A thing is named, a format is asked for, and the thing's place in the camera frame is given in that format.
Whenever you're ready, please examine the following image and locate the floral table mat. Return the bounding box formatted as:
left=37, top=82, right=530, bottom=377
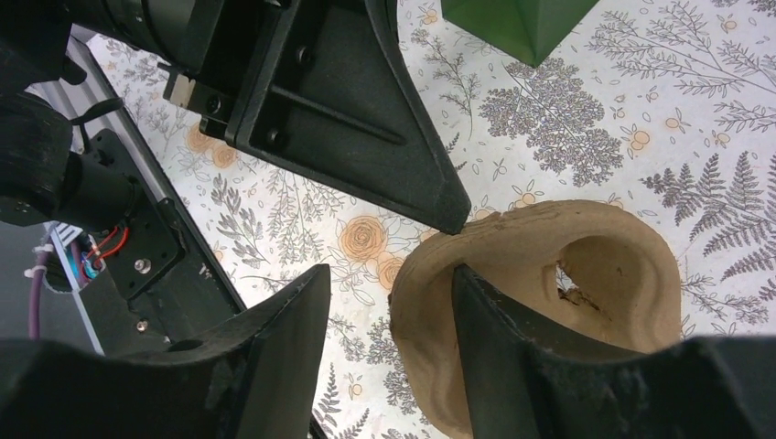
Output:
left=88, top=1, right=775, bottom=438

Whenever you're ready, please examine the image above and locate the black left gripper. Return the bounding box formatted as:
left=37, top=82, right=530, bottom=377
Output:
left=66, top=0, right=285, bottom=140

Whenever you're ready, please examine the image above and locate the cardboard cup carrier tray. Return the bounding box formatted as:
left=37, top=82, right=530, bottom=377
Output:
left=389, top=200, right=682, bottom=438

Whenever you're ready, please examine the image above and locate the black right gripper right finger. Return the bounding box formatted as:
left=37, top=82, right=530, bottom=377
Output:
left=452, top=264, right=775, bottom=438

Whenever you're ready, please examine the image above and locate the green paper bag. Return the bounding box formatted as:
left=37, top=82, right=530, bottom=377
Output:
left=441, top=0, right=598, bottom=67

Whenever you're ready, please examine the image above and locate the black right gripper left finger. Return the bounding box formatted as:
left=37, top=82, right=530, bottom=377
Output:
left=1, top=264, right=330, bottom=438

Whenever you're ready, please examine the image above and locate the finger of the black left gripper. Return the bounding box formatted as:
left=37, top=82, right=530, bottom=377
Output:
left=225, top=1, right=470, bottom=234

